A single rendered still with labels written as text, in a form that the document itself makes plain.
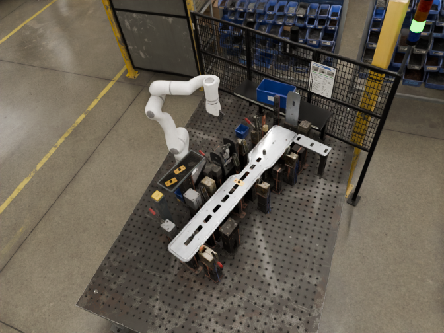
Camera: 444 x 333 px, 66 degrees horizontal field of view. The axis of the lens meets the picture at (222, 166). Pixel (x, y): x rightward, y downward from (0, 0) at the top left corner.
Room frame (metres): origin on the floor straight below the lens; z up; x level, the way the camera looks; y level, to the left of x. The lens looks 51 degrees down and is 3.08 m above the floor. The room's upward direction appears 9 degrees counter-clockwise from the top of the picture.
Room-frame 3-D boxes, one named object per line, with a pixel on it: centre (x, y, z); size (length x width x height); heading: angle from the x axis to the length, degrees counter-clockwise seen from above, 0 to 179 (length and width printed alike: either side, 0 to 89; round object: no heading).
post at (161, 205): (1.39, 0.47, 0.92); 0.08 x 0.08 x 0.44; 45
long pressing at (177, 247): (1.48, -0.10, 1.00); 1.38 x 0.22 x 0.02; 135
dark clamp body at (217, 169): (1.62, 0.06, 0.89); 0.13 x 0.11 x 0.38; 45
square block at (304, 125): (1.94, -0.72, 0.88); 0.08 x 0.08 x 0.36; 45
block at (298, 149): (1.75, -0.62, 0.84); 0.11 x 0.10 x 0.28; 45
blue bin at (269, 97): (2.32, -0.57, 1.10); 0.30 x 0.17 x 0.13; 54
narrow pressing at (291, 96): (2.01, -0.63, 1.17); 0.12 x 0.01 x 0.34; 45
